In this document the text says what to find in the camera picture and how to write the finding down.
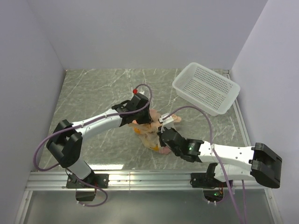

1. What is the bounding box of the peach plastic bag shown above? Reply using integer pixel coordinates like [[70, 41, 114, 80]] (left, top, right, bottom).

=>
[[128, 109, 171, 155]]

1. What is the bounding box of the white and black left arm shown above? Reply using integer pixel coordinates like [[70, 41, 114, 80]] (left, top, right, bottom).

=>
[[46, 93, 152, 188]]

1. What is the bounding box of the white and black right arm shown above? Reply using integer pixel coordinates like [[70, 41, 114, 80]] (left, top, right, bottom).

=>
[[158, 128, 282, 189]]

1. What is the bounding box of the white perforated plastic basket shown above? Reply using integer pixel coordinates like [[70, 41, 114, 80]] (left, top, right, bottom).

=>
[[172, 63, 241, 116]]

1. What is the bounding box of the right controller board with led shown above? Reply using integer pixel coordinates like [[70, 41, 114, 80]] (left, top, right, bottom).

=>
[[203, 190, 224, 204]]

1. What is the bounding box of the black left controller box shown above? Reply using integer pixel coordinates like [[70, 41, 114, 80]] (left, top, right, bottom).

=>
[[75, 189, 96, 202]]

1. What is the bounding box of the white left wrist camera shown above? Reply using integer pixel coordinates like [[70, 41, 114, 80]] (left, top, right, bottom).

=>
[[132, 88, 145, 95]]

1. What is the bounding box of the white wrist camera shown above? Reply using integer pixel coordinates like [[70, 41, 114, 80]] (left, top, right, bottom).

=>
[[158, 113, 174, 133], [132, 88, 145, 95]]

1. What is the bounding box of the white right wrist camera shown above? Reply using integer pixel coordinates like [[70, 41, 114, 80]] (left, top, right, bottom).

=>
[[158, 113, 174, 133]]

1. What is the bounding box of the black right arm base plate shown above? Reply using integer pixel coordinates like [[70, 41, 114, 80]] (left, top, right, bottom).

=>
[[190, 173, 228, 189]]

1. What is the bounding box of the aluminium table edge rail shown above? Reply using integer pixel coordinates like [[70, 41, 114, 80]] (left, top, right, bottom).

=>
[[25, 170, 273, 191]]

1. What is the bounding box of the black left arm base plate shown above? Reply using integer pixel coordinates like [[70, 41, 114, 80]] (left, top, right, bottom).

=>
[[66, 174, 109, 189]]

